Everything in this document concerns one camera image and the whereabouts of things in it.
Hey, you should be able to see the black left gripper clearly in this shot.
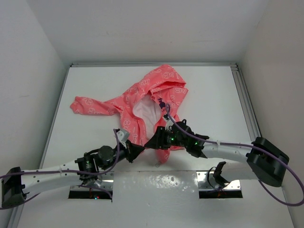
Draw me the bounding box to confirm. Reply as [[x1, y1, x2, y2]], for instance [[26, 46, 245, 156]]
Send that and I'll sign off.
[[102, 139, 144, 170]]

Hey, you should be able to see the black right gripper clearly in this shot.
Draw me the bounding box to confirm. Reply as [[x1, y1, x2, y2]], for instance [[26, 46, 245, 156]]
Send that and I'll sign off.
[[145, 126, 188, 150]]

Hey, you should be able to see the pink hooded jacket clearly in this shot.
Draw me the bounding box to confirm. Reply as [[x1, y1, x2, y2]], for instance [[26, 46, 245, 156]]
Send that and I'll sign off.
[[69, 64, 190, 164]]

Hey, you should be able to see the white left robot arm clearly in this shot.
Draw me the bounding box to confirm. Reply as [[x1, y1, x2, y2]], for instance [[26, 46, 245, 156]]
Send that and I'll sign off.
[[0, 141, 145, 209]]

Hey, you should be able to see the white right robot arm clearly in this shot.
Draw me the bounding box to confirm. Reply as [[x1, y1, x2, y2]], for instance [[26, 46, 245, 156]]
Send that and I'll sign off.
[[145, 120, 289, 187]]

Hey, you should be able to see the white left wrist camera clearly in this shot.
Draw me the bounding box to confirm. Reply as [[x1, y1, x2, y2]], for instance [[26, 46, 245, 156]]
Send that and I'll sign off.
[[117, 129, 130, 143]]

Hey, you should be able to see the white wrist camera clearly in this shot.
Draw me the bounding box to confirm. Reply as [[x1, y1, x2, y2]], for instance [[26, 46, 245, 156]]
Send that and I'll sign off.
[[165, 120, 174, 130], [117, 129, 130, 143]]

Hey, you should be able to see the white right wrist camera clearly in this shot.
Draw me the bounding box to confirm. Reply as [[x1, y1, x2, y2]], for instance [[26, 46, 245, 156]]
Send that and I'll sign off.
[[165, 120, 174, 130]]

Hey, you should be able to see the shiny metal base plate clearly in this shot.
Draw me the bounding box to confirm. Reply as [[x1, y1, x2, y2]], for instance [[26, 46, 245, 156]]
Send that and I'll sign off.
[[82, 171, 241, 192]]

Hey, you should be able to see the aluminium table frame rail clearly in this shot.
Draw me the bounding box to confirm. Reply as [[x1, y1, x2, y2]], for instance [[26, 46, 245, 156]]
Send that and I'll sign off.
[[65, 63, 260, 143]]

